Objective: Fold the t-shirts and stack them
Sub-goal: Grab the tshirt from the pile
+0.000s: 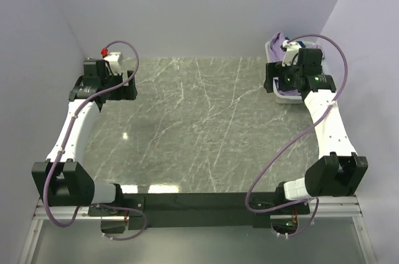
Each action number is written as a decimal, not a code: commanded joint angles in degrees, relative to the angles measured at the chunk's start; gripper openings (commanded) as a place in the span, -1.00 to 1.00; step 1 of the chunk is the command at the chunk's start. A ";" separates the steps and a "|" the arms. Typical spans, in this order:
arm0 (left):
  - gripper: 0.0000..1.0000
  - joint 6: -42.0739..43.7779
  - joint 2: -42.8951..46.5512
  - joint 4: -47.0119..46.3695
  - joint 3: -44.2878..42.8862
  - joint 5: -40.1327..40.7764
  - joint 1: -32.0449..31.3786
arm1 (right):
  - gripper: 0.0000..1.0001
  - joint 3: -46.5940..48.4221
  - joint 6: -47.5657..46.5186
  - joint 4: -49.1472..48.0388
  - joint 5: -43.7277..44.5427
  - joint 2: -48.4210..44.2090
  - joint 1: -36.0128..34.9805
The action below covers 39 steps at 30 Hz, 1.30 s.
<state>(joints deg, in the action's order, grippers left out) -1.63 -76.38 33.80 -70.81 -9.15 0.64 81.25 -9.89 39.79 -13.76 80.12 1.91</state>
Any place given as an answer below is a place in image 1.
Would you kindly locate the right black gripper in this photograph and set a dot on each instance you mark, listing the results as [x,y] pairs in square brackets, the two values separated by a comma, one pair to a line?
[269,77]

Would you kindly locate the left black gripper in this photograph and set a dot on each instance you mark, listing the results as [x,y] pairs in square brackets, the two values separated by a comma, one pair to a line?
[130,85]

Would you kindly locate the purple t shirt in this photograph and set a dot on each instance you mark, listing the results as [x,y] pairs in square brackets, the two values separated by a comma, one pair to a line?
[274,53]

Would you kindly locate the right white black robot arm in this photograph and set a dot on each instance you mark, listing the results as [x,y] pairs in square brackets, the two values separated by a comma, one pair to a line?
[339,169]

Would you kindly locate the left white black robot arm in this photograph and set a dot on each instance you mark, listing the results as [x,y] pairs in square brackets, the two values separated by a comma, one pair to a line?
[61,179]

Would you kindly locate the white laundry basket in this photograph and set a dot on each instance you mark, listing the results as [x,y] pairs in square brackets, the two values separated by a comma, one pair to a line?
[275,53]

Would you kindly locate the black base beam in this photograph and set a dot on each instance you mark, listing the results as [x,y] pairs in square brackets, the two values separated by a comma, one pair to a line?
[168,210]

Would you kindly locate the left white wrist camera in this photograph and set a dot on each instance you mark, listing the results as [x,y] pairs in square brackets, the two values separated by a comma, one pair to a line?
[113,61]

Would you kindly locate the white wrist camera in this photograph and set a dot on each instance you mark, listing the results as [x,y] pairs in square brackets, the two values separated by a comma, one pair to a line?
[113,61]
[291,50]

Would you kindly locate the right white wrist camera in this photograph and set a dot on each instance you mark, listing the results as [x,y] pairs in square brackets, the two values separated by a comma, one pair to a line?
[291,50]

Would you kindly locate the aluminium rail frame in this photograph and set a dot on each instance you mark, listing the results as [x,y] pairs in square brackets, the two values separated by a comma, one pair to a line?
[338,235]

